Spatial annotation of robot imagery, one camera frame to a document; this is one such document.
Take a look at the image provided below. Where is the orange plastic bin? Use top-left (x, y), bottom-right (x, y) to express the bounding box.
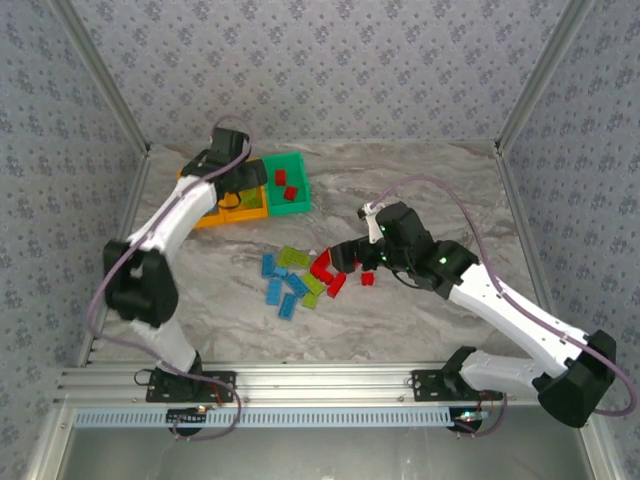
top-left (177, 167), bottom-right (226, 230)
top-left (219, 158), bottom-right (270, 224)

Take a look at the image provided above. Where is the green plastic bin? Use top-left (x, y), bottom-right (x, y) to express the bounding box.
top-left (262, 151), bottom-right (312, 216)

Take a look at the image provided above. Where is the small circuit board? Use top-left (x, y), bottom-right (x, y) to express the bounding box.
top-left (452, 408), bottom-right (489, 432)
top-left (166, 406), bottom-right (209, 426)

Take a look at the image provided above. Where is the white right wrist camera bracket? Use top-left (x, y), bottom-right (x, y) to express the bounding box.
top-left (357, 201), bottom-right (385, 246)

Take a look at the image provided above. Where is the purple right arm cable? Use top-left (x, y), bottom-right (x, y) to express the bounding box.
top-left (369, 174), bottom-right (629, 439)

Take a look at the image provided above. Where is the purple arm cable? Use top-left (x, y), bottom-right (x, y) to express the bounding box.
top-left (369, 174), bottom-right (629, 439)
top-left (86, 114), bottom-right (242, 442)

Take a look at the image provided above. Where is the aluminium side rail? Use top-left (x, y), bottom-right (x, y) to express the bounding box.
top-left (494, 144), bottom-right (574, 366)
top-left (77, 144), bottom-right (154, 369)

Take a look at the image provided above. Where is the wide aluminium base rail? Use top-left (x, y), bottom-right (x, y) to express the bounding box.
top-left (52, 363), bottom-right (600, 405)

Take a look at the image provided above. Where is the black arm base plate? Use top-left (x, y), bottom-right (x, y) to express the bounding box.
top-left (410, 369), bottom-right (504, 403)
top-left (145, 371), bottom-right (237, 403)

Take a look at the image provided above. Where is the aluminium frame post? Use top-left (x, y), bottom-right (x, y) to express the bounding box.
top-left (494, 0), bottom-right (599, 154)
top-left (49, 0), bottom-right (153, 154)

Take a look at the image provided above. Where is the slotted cable duct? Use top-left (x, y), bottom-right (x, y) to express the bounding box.
top-left (73, 405), bottom-right (461, 430)

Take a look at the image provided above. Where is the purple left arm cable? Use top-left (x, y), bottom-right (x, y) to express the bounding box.
top-left (86, 114), bottom-right (242, 442)

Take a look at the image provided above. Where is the aluminium frame leg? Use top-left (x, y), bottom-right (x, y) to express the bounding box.
top-left (22, 404), bottom-right (76, 480)
top-left (574, 417), bottom-right (619, 480)

